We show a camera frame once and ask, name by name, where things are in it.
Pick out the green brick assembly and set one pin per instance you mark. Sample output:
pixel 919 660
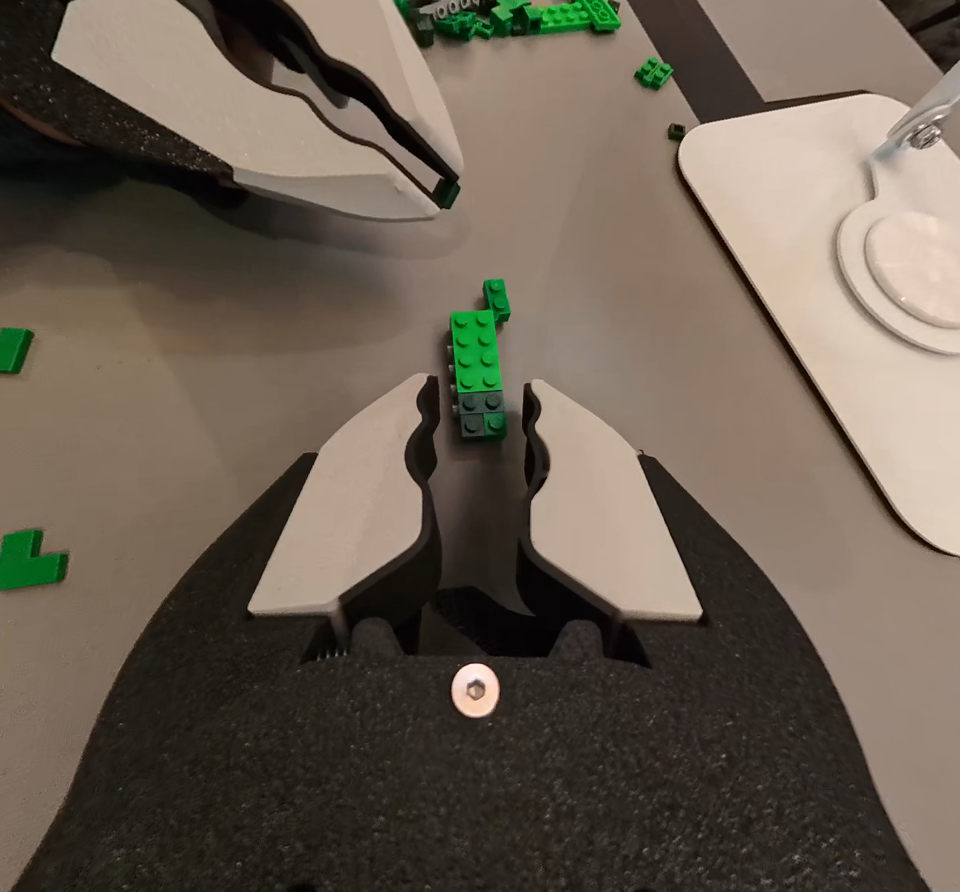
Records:
pixel 476 367

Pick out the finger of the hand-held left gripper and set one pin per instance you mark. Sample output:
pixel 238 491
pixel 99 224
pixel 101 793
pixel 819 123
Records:
pixel 360 22
pixel 187 90

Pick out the green two-by-two brick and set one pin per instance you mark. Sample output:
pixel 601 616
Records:
pixel 653 73

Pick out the small dark green brick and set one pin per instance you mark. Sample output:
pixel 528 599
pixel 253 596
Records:
pixel 448 192

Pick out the green L-shaped tile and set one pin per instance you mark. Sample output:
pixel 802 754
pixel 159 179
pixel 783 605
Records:
pixel 26 562

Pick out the green flat tile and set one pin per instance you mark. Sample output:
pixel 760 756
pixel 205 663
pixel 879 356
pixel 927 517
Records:
pixel 13 348

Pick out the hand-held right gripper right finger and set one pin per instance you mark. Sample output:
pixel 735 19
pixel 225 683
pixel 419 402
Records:
pixel 600 525

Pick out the black tape strip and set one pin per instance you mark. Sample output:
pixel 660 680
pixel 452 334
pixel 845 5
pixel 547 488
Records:
pixel 675 7

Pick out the white book stand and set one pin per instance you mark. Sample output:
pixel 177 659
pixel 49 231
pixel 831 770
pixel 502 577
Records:
pixel 787 232

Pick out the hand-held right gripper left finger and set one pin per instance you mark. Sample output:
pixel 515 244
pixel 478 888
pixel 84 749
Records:
pixel 352 510

